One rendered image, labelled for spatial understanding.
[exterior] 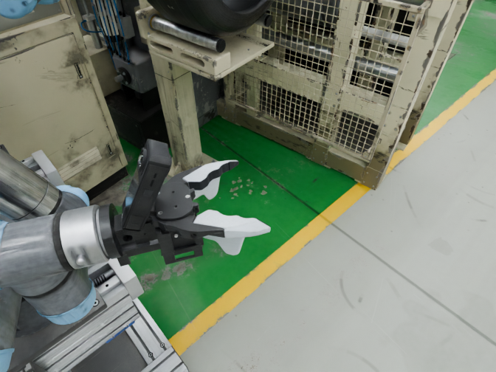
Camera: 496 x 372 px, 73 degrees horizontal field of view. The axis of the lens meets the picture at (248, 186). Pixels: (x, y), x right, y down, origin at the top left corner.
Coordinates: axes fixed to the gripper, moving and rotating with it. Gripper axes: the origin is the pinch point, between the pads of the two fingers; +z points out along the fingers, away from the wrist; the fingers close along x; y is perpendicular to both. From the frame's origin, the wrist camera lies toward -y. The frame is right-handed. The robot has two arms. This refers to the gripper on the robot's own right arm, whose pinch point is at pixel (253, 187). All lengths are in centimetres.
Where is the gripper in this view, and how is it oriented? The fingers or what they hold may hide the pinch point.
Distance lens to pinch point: 45.9
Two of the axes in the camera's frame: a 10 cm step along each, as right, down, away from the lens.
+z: 9.6, -2.1, 2.0
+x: 2.9, 5.9, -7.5
